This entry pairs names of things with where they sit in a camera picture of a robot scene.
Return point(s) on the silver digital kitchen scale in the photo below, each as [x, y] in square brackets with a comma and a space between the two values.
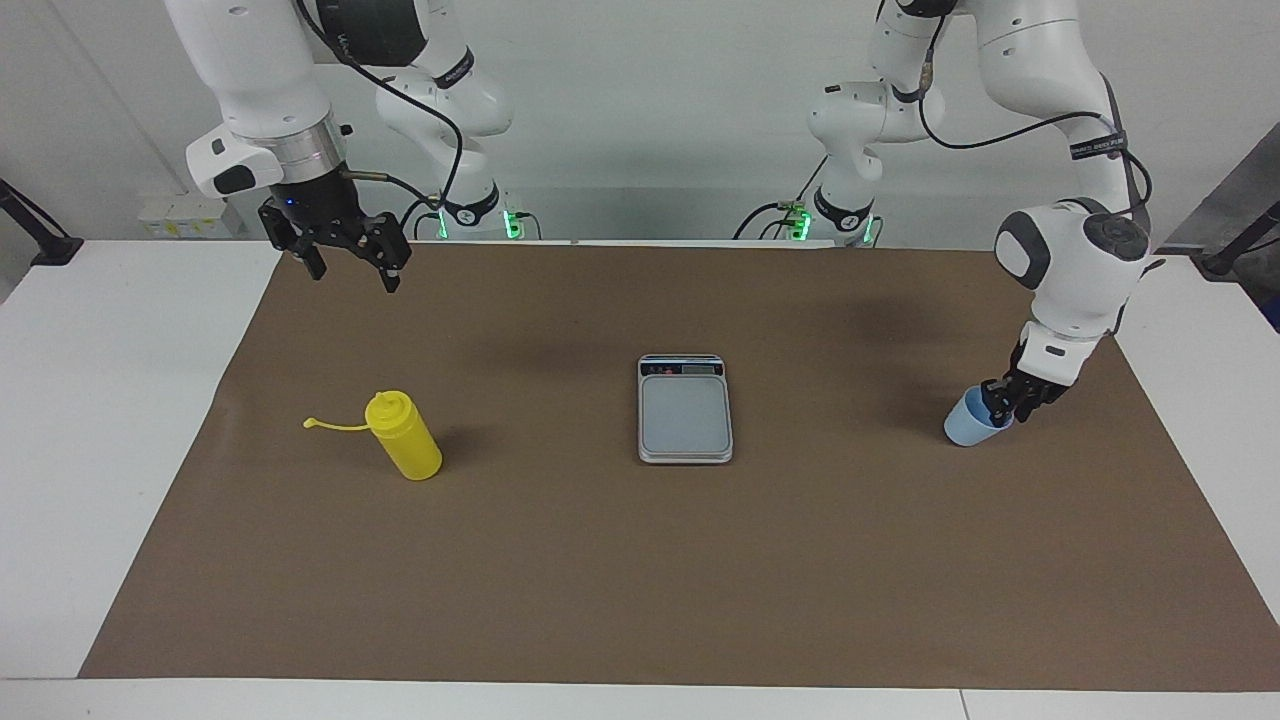
[685, 415]

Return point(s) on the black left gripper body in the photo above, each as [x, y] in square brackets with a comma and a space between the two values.
[1030, 385]

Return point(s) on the light blue plastic cup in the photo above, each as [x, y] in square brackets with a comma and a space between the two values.
[965, 430]

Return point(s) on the yellow squeeze bottle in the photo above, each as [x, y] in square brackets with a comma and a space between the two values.
[405, 445]

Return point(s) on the brown paper mat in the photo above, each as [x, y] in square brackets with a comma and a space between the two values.
[600, 580]

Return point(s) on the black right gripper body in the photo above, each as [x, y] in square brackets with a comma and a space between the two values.
[318, 205]

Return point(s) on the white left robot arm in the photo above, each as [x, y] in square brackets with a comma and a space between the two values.
[1075, 260]

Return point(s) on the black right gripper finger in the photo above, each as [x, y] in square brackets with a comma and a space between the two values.
[312, 262]
[391, 272]

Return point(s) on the black clamp stand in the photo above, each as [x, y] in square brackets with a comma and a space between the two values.
[1222, 262]
[55, 250]

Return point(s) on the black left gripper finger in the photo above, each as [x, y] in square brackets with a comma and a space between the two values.
[1028, 408]
[997, 405]

